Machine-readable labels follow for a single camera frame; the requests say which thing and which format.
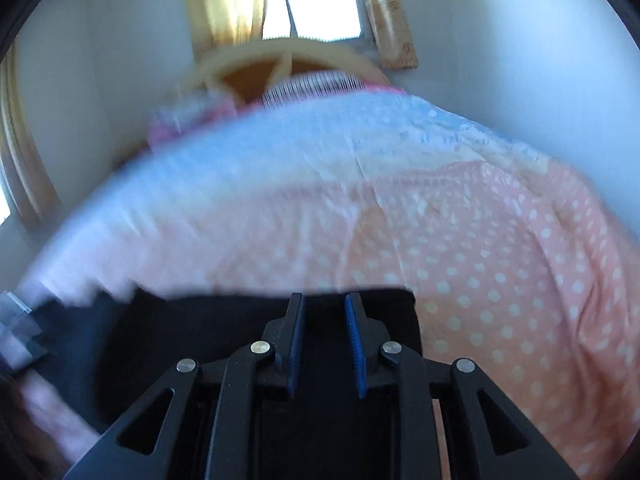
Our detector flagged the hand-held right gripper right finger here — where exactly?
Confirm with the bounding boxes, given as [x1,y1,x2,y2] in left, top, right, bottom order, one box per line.
[344,292,581,480]

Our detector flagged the side wall window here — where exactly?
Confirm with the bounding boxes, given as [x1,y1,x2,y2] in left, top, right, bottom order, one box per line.
[0,172,17,228]

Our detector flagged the bed with polka dot bedspread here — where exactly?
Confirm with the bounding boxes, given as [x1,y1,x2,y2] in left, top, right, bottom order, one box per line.
[10,87,640,480]

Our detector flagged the window behind headboard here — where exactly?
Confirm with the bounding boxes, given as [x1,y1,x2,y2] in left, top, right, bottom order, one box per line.
[261,0,377,43]

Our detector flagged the black pants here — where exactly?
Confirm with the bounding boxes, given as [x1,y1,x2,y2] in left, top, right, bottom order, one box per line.
[27,286,426,480]

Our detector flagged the beige curtain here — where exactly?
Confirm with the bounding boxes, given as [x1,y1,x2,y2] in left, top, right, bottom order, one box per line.
[184,0,273,58]
[359,0,420,72]

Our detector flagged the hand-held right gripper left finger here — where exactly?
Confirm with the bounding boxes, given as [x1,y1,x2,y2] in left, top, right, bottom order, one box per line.
[64,292,307,480]

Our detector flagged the striped pillow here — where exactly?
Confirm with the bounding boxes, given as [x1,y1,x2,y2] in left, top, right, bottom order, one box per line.
[257,71,373,110]

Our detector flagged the cream and wood headboard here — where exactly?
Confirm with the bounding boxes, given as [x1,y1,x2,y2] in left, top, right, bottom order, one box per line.
[175,37,393,106]

